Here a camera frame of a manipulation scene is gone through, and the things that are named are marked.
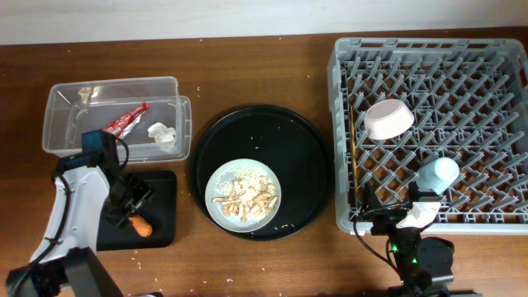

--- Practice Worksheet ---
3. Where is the red snack wrapper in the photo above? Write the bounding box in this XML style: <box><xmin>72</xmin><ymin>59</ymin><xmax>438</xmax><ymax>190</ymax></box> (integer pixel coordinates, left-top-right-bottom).
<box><xmin>104</xmin><ymin>102</ymin><xmax>149</xmax><ymax>139</ymax></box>

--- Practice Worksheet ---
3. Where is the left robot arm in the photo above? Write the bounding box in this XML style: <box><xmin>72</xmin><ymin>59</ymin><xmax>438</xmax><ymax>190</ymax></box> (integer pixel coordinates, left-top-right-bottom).
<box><xmin>6</xmin><ymin>150</ymin><xmax>153</xmax><ymax>296</ymax></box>

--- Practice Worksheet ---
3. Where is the round black serving tray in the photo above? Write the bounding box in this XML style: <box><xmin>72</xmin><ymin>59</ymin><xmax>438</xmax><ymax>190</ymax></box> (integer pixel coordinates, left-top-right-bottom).
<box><xmin>190</xmin><ymin>105</ymin><xmax>334</xmax><ymax>241</ymax></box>

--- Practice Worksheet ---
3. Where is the black rectangular tray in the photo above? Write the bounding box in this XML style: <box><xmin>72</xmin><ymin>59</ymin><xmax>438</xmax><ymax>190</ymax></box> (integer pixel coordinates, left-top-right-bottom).
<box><xmin>97</xmin><ymin>171</ymin><xmax>177</xmax><ymax>251</ymax></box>

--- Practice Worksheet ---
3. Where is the blue plastic cup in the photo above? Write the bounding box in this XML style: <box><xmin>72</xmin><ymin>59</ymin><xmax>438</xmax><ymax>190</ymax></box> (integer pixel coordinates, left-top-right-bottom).
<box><xmin>416</xmin><ymin>158</ymin><xmax>460</xmax><ymax>195</ymax></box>

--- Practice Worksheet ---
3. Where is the grey plate with leftovers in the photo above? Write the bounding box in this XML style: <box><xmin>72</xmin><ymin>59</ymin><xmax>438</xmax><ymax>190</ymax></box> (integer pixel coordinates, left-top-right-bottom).
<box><xmin>205</xmin><ymin>158</ymin><xmax>282</xmax><ymax>233</ymax></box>

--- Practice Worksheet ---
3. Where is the clear plastic bin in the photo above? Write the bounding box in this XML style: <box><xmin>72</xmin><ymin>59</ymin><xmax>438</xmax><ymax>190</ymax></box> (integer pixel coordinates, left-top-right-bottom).
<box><xmin>42</xmin><ymin>77</ymin><xmax>192</xmax><ymax>163</ymax></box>

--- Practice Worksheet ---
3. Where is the white tissue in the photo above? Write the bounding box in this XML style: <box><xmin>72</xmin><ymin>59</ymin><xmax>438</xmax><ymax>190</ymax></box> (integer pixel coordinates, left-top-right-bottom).
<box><xmin>148</xmin><ymin>122</ymin><xmax>177</xmax><ymax>153</ymax></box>

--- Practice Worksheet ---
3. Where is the wooden chopstick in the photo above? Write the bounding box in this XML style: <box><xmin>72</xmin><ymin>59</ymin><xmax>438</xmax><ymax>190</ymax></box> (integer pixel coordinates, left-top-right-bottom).
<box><xmin>349</xmin><ymin>106</ymin><xmax>358</xmax><ymax>199</ymax></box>

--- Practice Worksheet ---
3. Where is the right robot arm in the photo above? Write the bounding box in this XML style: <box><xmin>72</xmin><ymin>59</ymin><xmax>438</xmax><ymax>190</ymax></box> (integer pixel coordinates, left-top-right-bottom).
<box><xmin>356</xmin><ymin>181</ymin><xmax>455</xmax><ymax>296</ymax></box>

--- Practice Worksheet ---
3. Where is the grey dishwasher rack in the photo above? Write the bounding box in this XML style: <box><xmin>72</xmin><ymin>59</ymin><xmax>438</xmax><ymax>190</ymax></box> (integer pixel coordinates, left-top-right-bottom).
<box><xmin>327</xmin><ymin>38</ymin><xmax>527</xmax><ymax>235</ymax></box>

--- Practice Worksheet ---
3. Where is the pink white bowl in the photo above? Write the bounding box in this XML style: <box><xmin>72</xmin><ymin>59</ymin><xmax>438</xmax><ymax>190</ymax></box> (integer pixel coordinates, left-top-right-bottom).
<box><xmin>364</xmin><ymin>99</ymin><xmax>415</xmax><ymax>140</ymax></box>

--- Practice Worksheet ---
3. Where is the orange carrot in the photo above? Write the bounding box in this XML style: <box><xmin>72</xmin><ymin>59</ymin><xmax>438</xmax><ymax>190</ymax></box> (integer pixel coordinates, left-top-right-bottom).
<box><xmin>129</xmin><ymin>214</ymin><xmax>153</xmax><ymax>238</ymax></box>

